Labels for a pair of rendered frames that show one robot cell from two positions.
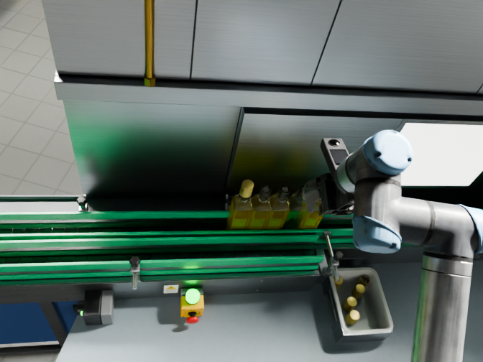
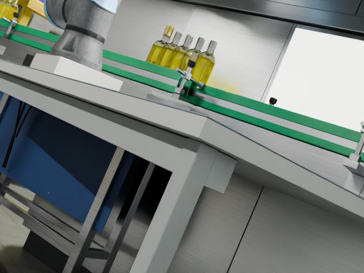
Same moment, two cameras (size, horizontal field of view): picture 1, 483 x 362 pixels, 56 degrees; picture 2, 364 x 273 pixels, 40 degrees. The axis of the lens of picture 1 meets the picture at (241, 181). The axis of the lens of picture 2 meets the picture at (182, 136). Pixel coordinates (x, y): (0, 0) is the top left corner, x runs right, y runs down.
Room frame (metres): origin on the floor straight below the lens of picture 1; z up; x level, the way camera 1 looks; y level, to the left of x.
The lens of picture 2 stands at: (-0.25, -1.74, 0.67)
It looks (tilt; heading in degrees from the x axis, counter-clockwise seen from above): 3 degrees up; 53
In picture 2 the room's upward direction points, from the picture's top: 23 degrees clockwise
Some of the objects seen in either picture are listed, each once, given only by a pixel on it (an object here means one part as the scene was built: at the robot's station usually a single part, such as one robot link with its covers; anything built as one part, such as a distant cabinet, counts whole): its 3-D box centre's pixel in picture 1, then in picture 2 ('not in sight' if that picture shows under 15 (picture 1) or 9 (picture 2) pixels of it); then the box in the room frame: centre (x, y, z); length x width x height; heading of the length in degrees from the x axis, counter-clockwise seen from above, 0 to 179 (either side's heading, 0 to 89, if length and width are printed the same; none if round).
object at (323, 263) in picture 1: (320, 266); (180, 106); (0.77, -0.33, 0.85); 0.09 x 0.04 x 0.07; 18
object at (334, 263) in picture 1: (330, 257); (188, 79); (0.75, -0.33, 0.95); 0.17 x 0.03 x 0.12; 18
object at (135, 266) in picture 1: (135, 278); not in sight; (0.53, 0.22, 0.94); 0.07 x 0.04 x 0.13; 18
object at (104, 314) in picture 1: (98, 307); (35, 67); (0.47, 0.32, 0.79); 0.08 x 0.08 x 0.08; 18
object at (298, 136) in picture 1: (373, 153); (273, 64); (1.05, -0.39, 1.15); 0.90 x 0.03 x 0.34; 108
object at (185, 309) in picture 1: (191, 303); not in sight; (0.56, 0.06, 0.79); 0.07 x 0.07 x 0.07; 18
